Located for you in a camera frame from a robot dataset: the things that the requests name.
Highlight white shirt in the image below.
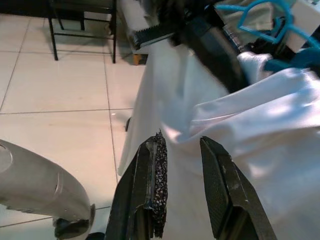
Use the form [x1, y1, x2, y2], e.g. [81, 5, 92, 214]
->
[116, 37, 320, 240]

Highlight black folding chair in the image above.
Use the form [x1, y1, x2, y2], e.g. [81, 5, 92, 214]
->
[47, 0, 118, 64]

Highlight black robot foot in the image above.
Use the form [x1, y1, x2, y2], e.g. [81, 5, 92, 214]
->
[87, 231, 107, 240]

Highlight silver robot leg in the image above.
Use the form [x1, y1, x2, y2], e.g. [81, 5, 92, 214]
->
[0, 138, 96, 239]

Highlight blue plastic hanger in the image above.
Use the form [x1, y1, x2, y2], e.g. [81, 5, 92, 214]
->
[264, 37, 320, 74]
[214, 0, 298, 45]

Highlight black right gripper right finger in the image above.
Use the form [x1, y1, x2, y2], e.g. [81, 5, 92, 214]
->
[199, 135, 278, 240]

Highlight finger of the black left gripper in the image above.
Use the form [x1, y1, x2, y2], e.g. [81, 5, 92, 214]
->
[184, 14, 249, 94]

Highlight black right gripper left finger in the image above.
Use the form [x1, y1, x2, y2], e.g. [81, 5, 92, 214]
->
[104, 129, 169, 240]

